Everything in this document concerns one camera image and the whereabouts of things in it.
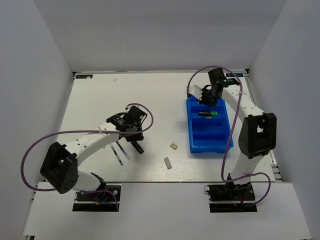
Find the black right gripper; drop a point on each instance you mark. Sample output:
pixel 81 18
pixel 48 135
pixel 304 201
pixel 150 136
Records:
pixel 203 100

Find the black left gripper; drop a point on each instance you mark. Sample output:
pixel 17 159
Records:
pixel 138 137

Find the green highlighter marker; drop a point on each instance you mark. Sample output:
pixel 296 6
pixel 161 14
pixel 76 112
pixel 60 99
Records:
pixel 208 114

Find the purple highlighter marker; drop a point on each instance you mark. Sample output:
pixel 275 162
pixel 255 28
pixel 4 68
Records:
pixel 137 147

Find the pen with green tip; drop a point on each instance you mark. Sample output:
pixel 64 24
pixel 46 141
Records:
pixel 116 155

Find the pen with white cap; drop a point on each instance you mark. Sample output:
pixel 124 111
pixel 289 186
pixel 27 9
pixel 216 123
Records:
pixel 123 151

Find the grey white eraser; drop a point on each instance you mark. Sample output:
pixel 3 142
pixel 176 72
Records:
pixel 167 163

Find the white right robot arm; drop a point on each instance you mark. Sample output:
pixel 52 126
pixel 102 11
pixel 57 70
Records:
pixel 252 144

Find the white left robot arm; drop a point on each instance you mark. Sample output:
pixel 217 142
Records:
pixel 60 165

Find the right table label sticker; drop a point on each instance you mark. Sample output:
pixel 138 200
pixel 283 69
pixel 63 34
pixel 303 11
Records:
pixel 230 75

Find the table label sticker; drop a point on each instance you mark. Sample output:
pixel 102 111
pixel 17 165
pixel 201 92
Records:
pixel 230 75
pixel 84 76

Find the blue compartment tray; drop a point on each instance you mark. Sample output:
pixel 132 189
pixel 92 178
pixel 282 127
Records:
pixel 207 134

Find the small beige sharpener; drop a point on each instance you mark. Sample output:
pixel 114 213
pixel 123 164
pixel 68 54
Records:
pixel 173 145

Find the left table label sticker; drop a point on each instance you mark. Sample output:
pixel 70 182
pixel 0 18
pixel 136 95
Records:
pixel 84 76

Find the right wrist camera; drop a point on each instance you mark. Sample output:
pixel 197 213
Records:
pixel 195 91

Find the aluminium table rail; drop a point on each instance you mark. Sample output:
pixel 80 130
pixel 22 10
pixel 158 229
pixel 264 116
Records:
pixel 263 127

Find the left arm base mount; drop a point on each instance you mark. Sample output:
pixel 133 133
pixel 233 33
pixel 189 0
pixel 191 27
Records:
pixel 97 202

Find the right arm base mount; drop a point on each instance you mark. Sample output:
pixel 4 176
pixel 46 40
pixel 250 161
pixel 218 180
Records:
pixel 224 199

